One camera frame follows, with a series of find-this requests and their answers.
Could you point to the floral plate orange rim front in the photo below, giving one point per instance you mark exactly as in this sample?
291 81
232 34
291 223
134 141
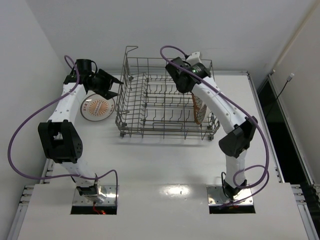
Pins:
197 104

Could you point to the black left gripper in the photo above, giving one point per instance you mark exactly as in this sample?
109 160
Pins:
100 82

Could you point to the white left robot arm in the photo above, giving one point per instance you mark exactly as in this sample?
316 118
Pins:
59 138

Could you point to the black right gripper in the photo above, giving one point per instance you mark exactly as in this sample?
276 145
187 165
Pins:
178 81

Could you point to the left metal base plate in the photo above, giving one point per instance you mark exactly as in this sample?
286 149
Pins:
101 195

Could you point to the metal base plate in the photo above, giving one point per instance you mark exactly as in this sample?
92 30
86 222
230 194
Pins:
101 195
216 196

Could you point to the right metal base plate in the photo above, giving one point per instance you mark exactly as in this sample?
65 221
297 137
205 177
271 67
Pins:
216 196

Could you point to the orange sunburst glass plate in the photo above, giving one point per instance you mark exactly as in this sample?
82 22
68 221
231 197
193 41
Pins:
96 108

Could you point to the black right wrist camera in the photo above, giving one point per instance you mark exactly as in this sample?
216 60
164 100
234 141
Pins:
200 70

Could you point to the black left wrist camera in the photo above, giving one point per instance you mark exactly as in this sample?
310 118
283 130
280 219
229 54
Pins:
84 66

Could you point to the grey wire dish rack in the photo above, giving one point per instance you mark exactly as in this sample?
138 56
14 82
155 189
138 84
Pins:
149 104

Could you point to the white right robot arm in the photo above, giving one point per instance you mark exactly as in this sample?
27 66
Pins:
238 127

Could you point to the floral plate orange rim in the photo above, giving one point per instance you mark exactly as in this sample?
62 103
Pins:
197 104
203 114

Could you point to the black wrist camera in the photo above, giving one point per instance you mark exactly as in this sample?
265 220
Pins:
200 70
84 66

